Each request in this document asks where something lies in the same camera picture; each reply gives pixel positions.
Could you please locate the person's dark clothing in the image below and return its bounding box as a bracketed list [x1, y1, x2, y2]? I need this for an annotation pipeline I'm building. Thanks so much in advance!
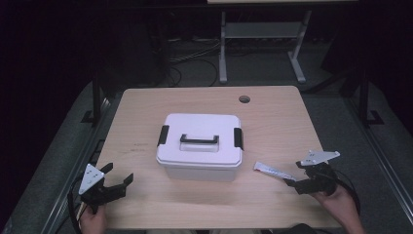
[281, 222, 320, 234]

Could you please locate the white plastic storage box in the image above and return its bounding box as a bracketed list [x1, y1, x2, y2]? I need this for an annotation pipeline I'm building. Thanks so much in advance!
[160, 163, 242, 183]

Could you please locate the white lid with black handle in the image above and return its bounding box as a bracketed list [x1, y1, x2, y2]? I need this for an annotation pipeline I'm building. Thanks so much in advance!
[156, 112, 244, 170]

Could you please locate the grey floor cable bundle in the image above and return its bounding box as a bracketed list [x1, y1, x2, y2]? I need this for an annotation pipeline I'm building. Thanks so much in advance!
[168, 38, 222, 64]

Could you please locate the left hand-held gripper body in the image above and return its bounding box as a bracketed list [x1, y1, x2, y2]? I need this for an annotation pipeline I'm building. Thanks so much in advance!
[78, 164, 127, 215]

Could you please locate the white red tube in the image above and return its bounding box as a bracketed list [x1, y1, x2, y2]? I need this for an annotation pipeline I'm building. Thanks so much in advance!
[252, 161, 297, 182]

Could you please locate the black floor cable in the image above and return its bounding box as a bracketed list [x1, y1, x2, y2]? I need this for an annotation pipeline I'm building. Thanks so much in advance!
[168, 58, 220, 88]

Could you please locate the aluminium floor rail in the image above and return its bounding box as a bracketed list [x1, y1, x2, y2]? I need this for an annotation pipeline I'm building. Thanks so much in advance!
[344, 96, 413, 225]
[40, 97, 113, 234]

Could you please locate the black metal post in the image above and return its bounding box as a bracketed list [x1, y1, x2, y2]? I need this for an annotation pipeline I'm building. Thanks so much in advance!
[357, 69, 385, 127]
[81, 69, 102, 126]

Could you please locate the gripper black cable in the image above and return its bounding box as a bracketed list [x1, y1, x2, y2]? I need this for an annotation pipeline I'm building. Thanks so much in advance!
[66, 176, 86, 234]
[330, 169, 362, 216]

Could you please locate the person's left hand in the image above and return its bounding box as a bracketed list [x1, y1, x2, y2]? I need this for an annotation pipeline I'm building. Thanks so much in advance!
[79, 204, 108, 234]

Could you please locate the grey metal frame desk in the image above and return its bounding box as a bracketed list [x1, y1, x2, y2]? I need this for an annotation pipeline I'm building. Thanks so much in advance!
[206, 0, 358, 85]

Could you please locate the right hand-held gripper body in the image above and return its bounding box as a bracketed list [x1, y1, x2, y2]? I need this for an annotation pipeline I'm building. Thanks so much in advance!
[300, 149, 341, 197]

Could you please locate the black rail bracket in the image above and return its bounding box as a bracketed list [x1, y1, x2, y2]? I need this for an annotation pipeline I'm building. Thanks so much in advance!
[89, 139, 105, 165]

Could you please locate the person's right hand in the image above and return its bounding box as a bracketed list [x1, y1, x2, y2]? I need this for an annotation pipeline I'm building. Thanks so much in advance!
[313, 184, 362, 228]

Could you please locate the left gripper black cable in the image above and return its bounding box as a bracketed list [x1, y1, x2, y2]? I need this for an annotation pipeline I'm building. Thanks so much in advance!
[66, 176, 86, 234]

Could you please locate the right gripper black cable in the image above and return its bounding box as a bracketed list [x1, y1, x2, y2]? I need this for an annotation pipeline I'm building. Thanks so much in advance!
[330, 169, 362, 216]

